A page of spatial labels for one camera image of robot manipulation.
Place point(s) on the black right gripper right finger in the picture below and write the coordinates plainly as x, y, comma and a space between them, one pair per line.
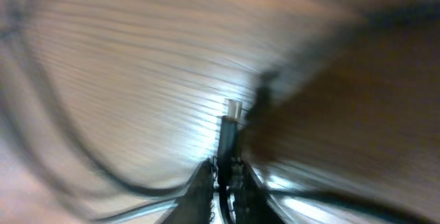
250, 202

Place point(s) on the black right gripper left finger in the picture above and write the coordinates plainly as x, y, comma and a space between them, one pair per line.
195, 206

